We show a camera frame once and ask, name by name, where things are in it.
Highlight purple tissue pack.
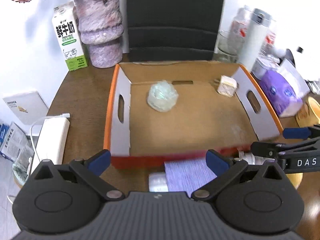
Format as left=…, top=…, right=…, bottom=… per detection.
left=259, top=70, right=303, bottom=118

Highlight black paper bag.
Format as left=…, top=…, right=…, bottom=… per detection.
left=126, top=0, right=224, bottom=62

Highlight white green milk carton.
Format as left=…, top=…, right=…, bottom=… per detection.
left=52, top=1, right=88, bottom=71

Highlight white thermos bottle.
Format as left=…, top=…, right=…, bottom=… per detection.
left=237, top=9, right=272, bottom=72

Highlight red cardboard tray box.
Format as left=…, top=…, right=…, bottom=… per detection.
left=104, top=61, right=283, bottom=168

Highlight white power strip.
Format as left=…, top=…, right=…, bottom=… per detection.
left=30, top=117, right=70, bottom=173

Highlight white booklet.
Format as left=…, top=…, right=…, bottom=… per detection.
left=3, top=92, right=49, bottom=125

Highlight plastic water bottle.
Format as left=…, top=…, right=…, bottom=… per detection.
left=228, top=5, right=251, bottom=54

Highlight purple striped cloth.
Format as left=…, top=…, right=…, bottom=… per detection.
left=164, top=158, right=217, bottom=197

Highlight purple ceramic vase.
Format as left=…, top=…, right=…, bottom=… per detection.
left=74, top=0, right=124, bottom=68

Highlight small beige wrapped box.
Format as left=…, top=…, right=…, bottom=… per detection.
left=217, top=75, right=238, bottom=98

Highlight clear plastic wrap ball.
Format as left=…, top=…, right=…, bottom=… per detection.
left=147, top=80, right=179, bottom=112

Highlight white round lid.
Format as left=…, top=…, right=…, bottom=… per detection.
left=149, top=172, right=169, bottom=192

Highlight clear glass cup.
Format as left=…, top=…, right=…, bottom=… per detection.
left=213, top=31, right=244, bottom=63

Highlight yellow bear mug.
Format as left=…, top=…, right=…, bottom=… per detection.
left=296, top=97, right=320, bottom=127

